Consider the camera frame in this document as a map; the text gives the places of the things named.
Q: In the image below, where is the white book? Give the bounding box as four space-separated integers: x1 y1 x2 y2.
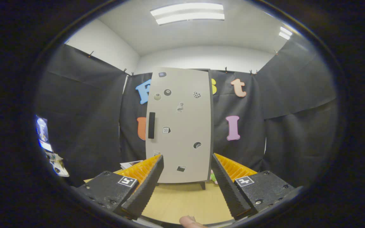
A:
120 160 143 170

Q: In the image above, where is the black backdrop cloth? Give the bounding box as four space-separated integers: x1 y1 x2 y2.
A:
34 43 340 187

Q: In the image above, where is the long ceiling light panel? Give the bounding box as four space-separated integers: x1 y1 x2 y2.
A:
150 3 226 26

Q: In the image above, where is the small display screen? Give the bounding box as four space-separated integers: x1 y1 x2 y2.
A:
35 115 54 152

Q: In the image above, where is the grey shoe cabinet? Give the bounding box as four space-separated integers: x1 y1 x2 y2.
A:
151 67 215 190

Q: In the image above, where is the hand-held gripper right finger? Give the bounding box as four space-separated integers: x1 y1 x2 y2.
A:
210 153 297 221

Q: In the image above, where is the beige shoe cabinet door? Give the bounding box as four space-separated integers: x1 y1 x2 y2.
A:
145 66 211 184

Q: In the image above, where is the small ceiling light panel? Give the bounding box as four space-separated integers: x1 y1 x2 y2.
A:
278 26 293 41

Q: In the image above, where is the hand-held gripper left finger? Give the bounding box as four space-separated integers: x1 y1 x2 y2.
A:
76 154 164 220

